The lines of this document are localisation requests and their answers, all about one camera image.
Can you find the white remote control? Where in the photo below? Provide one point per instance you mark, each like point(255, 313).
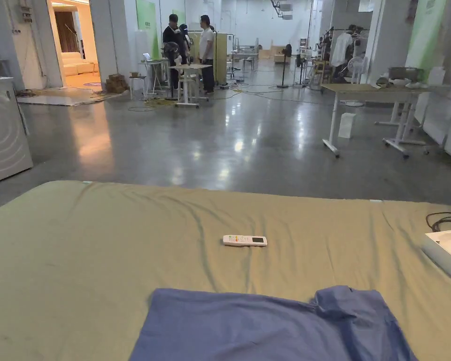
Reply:
point(244, 240)

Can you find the small white desk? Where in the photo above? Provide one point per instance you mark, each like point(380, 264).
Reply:
point(189, 81)

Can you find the black standing fan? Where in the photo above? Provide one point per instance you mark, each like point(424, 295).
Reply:
point(171, 67)
point(285, 64)

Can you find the white floor bin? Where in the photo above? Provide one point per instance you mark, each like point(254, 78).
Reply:
point(346, 125)

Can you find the group of people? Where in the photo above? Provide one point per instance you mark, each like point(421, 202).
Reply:
point(189, 49)

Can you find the bed with beige sheet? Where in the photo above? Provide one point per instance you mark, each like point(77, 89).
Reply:
point(97, 240)

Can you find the stack of cartons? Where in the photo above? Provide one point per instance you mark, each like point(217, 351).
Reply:
point(116, 83)

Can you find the blue shirt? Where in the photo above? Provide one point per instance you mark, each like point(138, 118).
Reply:
point(248, 327)

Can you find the white standing fan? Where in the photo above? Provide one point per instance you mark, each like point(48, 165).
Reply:
point(355, 69)

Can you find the clothes rack with white shirt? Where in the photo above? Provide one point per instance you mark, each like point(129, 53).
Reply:
point(342, 49)

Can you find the white sofa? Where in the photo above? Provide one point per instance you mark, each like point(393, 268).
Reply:
point(77, 64)

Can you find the white washing machine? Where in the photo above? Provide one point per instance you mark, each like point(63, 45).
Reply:
point(2, 124)

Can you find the white tray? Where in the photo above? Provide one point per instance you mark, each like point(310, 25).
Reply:
point(449, 250)

